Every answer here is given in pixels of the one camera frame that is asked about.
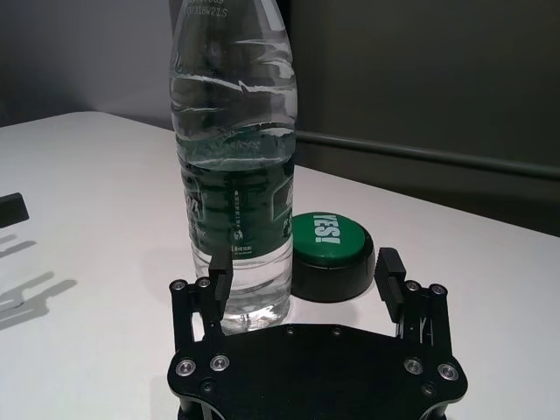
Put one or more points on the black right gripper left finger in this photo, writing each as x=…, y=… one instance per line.
x=221, y=284

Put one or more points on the grey horizontal rail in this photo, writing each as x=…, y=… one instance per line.
x=437, y=155

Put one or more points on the clear water bottle green label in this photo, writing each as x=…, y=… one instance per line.
x=232, y=175

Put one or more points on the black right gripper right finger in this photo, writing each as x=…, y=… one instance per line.
x=389, y=280

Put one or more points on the green YES button black base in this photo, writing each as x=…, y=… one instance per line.
x=332, y=254

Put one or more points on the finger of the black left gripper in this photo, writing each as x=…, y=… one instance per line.
x=12, y=210

